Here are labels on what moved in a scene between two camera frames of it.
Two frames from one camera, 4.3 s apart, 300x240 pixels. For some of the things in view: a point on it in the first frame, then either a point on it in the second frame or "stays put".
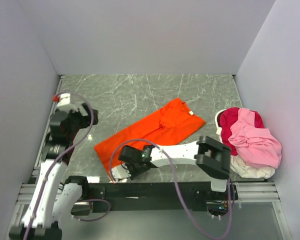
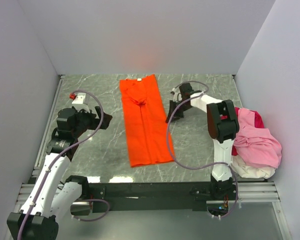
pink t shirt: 257,146 stays put
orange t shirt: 176,119 to 148,130
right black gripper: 132,173 to 172,108
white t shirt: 238,165 stays put
